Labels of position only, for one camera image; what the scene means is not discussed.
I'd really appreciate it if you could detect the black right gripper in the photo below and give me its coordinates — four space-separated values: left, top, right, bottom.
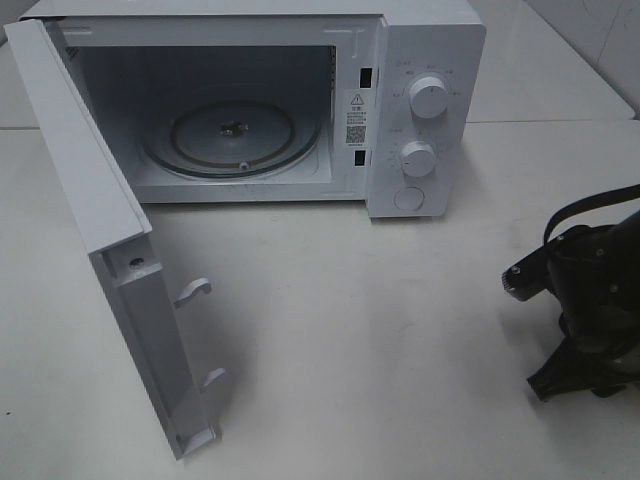
527 224 639 401

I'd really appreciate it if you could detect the round white door button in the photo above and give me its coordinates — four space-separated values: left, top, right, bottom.
394 187 425 211

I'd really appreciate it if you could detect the white dial knob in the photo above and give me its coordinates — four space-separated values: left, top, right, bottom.
400 141 437 178
408 73 449 119

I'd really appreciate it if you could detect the white microwave door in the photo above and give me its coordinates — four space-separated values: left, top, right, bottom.
5 19 217 459

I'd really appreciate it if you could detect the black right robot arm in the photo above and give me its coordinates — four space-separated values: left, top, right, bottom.
527 213 639 401

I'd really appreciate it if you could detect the white microwave oven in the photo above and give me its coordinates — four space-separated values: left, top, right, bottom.
14 1 486 218

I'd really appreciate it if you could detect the white warning label sticker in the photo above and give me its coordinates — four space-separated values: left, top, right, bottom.
342 89 372 147

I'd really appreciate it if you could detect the glass microwave turntable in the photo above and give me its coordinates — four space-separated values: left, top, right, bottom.
143 95 324 179

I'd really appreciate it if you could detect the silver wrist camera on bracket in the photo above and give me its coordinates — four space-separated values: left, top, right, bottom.
501 247 555 302

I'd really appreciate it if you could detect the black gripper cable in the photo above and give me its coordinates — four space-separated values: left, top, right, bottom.
542 183 640 251

